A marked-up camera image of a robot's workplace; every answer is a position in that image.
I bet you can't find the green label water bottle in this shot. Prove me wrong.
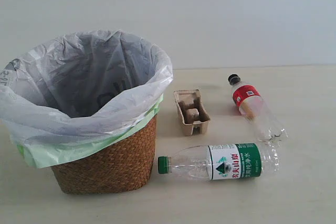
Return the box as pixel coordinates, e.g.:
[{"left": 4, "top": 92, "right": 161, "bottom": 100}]
[{"left": 157, "top": 143, "right": 280, "bottom": 180}]

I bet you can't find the red label plastic bottle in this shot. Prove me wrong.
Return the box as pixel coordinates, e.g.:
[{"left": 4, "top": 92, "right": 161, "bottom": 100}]
[{"left": 228, "top": 74, "right": 288, "bottom": 142}]

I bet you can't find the white plastic bin liner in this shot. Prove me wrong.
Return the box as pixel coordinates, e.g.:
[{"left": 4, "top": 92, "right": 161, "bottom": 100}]
[{"left": 1, "top": 30, "right": 173, "bottom": 145}]

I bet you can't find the brown paper pulp tray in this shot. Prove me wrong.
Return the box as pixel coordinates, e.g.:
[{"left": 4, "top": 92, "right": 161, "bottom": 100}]
[{"left": 173, "top": 89, "right": 211, "bottom": 136}]

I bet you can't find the woven wicker waste basket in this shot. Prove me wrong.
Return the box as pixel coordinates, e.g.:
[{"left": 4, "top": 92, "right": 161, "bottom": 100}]
[{"left": 51, "top": 117, "right": 156, "bottom": 195}]

